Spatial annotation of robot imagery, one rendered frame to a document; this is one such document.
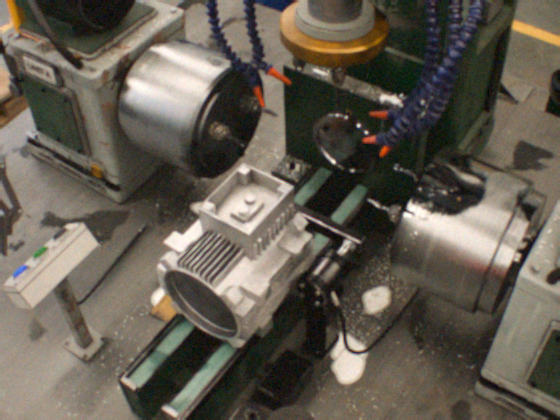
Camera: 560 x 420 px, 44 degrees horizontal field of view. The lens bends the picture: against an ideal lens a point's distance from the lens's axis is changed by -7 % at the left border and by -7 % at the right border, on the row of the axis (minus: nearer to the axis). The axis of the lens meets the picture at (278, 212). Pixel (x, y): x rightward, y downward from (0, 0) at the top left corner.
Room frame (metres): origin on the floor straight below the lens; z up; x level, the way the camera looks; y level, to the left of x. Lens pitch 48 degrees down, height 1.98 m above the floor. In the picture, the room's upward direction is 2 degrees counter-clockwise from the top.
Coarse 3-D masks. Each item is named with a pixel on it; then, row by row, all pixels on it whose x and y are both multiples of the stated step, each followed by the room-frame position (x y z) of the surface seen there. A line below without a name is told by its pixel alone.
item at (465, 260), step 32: (448, 160) 0.84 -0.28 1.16; (480, 160) 0.86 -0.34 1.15; (416, 192) 0.79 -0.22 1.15; (448, 192) 0.78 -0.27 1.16; (480, 192) 0.77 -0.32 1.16; (512, 192) 0.76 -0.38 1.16; (416, 224) 0.75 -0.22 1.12; (448, 224) 0.73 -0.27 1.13; (480, 224) 0.72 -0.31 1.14; (512, 224) 0.71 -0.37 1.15; (416, 256) 0.72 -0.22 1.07; (448, 256) 0.70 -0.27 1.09; (480, 256) 0.68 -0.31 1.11; (512, 256) 0.67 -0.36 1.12; (448, 288) 0.68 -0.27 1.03; (480, 288) 0.65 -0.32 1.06
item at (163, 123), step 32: (160, 64) 1.15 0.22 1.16; (192, 64) 1.13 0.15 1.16; (224, 64) 1.13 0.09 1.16; (128, 96) 1.11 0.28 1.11; (160, 96) 1.08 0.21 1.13; (192, 96) 1.06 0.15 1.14; (224, 96) 1.09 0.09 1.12; (256, 96) 1.17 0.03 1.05; (128, 128) 1.09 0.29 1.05; (160, 128) 1.04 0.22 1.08; (192, 128) 1.02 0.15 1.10; (224, 128) 1.04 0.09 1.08; (256, 128) 1.17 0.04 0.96; (192, 160) 1.00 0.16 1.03; (224, 160) 1.06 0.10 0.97
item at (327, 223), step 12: (300, 204) 0.88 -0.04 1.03; (312, 216) 0.85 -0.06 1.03; (324, 216) 0.85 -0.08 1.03; (312, 228) 0.84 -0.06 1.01; (324, 228) 0.83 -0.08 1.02; (336, 228) 0.82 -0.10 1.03; (348, 228) 0.82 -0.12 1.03; (336, 240) 0.81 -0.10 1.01; (360, 240) 0.79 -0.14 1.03; (360, 252) 0.79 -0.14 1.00
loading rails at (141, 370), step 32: (320, 192) 1.03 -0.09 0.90; (352, 192) 1.01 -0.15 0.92; (352, 224) 0.94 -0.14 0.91; (352, 256) 0.93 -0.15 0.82; (288, 320) 0.76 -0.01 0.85; (160, 352) 0.65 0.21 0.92; (192, 352) 0.69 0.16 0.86; (224, 352) 0.65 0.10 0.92; (256, 352) 0.68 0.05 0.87; (128, 384) 0.58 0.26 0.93; (160, 384) 0.62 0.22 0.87; (192, 384) 0.59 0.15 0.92; (224, 384) 0.60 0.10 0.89; (192, 416) 0.53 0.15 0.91
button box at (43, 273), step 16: (80, 224) 0.81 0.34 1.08; (64, 240) 0.77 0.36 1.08; (80, 240) 0.78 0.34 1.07; (32, 256) 0.77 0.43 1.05; (48, 256) 0.74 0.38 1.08; (64, 256) 0.75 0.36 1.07; (80, 256) 0.76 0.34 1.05; (32, 272) 0.71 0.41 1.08; (48, 272) 0.72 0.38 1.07; (64, 272) 0.73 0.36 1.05; (16, 288) 0.67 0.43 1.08; (32, 288) 0.68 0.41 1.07; (48, 288) 0.70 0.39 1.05; (16, 304) 0.69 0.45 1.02; (32, 304) 0.66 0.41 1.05
